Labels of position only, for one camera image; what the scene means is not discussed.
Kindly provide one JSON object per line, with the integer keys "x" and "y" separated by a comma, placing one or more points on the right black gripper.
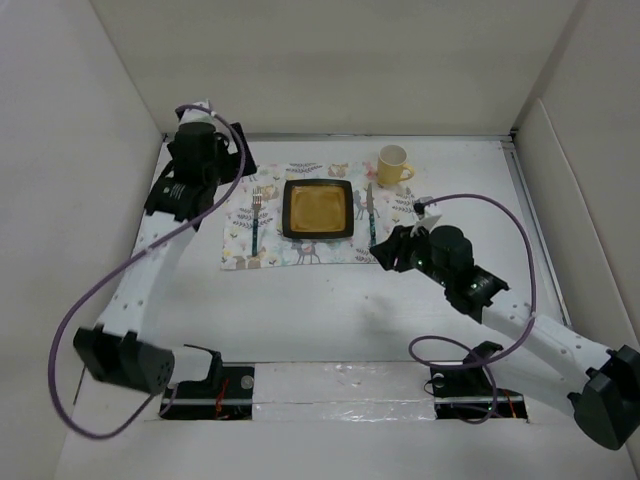
{"x": 395, "y": 245}

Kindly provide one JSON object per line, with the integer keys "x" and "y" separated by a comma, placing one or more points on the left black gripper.
{"x": 232, "y": 159}

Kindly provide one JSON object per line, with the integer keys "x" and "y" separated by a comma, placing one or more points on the animal print cloth placemat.
{"x": 393, "y": 204}

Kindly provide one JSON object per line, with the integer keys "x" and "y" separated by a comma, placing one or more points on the fork with teal handle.
{"x": 256, "y": 208}

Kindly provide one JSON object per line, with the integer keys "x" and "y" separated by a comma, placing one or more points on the knife with blue handle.
{"x": 371, "y": 215}

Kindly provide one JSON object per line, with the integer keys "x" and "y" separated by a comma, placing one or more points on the yellow ceramic mug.
{"x": 393, "y": 167}

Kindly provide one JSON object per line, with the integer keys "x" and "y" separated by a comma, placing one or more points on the square black yellow plate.
{"x": 317, "y": 209}

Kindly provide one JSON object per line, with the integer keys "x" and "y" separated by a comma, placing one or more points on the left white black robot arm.
{"x": 119, "y": 350}

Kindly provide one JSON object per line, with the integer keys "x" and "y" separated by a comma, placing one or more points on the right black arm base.
{"x": 467, "y": 395}

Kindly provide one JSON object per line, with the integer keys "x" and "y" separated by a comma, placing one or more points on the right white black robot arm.
{"x": 594, "y": 384}

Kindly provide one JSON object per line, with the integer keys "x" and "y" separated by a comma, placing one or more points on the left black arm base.
{"x": 229, "y": 397}

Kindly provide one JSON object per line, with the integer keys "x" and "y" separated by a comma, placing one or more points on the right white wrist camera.
{"x": 428, "y": 212}

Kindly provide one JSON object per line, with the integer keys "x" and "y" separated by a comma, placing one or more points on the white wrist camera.
{"x": 197, "y": 112}
{"x": 428, "y": 212}

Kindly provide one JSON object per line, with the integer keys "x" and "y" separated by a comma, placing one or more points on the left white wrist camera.
{"x": 197, "y": 112}

